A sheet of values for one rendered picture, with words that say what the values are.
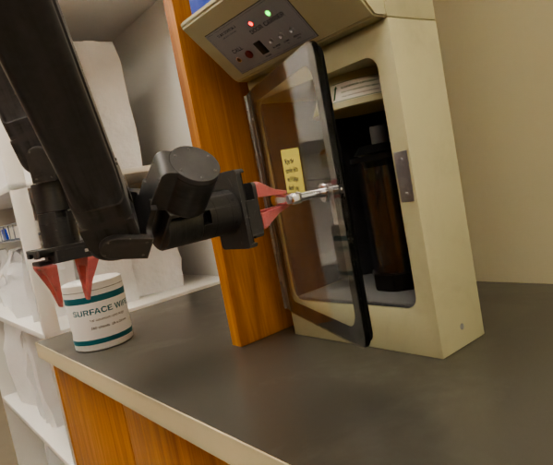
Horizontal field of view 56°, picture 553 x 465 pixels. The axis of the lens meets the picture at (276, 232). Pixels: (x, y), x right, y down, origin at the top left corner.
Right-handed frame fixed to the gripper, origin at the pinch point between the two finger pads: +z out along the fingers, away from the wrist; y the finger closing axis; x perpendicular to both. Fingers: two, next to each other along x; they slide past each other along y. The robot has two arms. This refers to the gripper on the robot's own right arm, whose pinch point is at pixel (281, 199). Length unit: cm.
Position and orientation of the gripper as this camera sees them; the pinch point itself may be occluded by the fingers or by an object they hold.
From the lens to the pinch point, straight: 73.7
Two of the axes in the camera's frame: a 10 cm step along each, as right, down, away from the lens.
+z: 7.5, -2.1, 6.2
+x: -6.3, 0.4, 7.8
